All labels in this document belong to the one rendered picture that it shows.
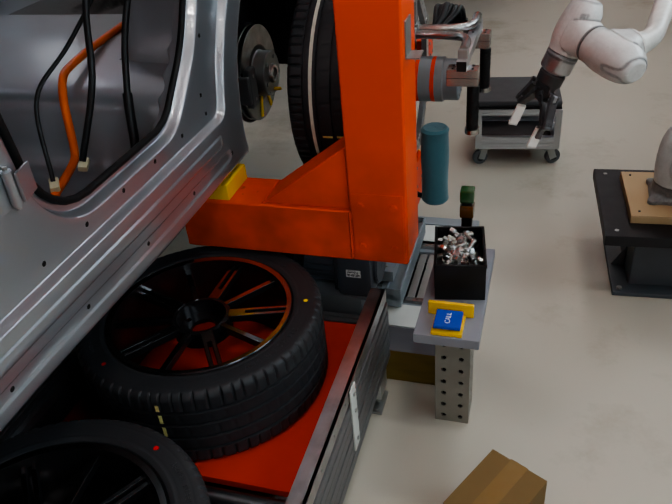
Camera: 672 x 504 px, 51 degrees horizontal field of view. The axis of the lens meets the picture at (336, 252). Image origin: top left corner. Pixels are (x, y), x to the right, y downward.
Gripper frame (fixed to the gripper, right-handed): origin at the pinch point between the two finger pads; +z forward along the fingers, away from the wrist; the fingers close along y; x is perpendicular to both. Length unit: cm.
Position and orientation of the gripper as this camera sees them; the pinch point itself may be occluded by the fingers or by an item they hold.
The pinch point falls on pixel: (522, 132)
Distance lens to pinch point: 222.0
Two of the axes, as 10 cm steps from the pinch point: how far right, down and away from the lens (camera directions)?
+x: -9.4, -1.0, -3.4
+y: -2.1, -6.3, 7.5
